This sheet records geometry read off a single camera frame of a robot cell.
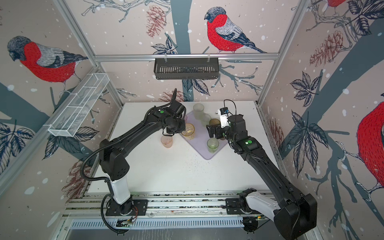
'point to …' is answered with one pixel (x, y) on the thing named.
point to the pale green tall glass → (198, 108)
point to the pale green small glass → (205, 119)
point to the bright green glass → (212, 144)
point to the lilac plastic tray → (200, 139)
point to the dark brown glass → (214, 121)
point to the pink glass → (166, 141)
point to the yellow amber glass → (188, 133)
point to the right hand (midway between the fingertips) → (213, 125)
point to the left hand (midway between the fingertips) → (184, 129)
